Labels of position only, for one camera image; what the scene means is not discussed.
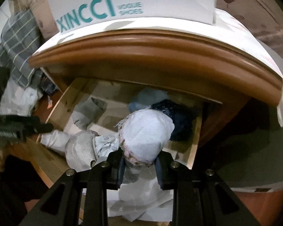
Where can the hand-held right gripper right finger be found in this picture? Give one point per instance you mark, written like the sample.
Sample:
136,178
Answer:
158,171

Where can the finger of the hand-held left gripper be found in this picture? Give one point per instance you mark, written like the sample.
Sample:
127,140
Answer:
40,126

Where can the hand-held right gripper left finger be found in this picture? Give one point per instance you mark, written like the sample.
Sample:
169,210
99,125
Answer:
118,169

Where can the white underwear with pink trim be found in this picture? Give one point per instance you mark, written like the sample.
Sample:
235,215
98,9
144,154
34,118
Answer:
146,134

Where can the navy floral underwear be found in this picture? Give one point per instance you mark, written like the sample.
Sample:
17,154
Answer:
179,122

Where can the wooden drawer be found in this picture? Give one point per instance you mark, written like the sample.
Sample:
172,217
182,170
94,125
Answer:
108,108

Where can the white shoe box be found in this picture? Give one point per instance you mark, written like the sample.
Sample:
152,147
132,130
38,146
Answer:
155,0

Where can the light blue underwear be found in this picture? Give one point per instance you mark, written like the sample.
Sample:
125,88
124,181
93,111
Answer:
148,96

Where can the orange wrapper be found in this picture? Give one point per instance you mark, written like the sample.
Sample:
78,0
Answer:
49,102

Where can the pale blue crumpled cloth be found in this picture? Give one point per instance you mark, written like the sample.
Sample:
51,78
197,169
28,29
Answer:
106,146

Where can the large white cloth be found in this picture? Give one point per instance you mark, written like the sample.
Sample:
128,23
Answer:
143,200

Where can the white sheer cloth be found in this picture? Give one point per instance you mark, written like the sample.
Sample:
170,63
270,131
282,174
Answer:
16,98

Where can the blue plastic packet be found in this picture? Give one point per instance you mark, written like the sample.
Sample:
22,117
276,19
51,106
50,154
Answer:
48,86

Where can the white fluffy cloth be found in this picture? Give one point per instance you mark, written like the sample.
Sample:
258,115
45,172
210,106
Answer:
80,150

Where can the grey sock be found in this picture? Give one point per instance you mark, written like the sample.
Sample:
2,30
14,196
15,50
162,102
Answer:
89,113

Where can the grey plaid blanket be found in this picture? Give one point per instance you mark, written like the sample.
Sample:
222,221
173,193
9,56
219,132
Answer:
18,42

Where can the wooden nightstand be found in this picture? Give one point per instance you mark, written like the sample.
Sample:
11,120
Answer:
155,49

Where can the white dotted table cloth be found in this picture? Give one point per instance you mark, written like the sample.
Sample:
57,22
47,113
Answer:
238,35

